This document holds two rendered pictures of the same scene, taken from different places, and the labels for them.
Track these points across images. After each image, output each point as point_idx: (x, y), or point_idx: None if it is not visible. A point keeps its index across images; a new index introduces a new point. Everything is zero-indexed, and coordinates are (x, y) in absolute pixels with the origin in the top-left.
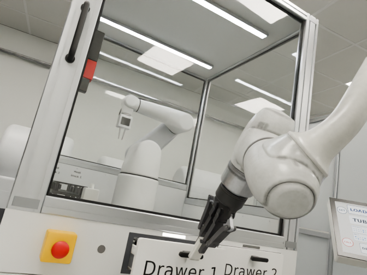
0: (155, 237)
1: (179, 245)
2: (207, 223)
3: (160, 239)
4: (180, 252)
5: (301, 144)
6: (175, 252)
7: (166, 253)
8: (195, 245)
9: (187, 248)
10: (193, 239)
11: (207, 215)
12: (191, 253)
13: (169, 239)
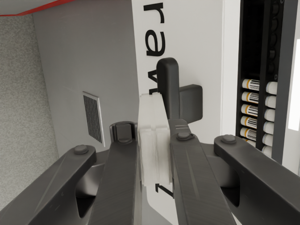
0: (290, 14)
1: (217, 71)
2: (184, 188)
3: (285, 35)
4: (167, 60)
5: None
6: (196, 58)
7: (189, 20)
8: (157, 110)
9: (210, 105)
10: (285, 157)
11: (276, 222)
12: (147, 100)
13: (285, 68)
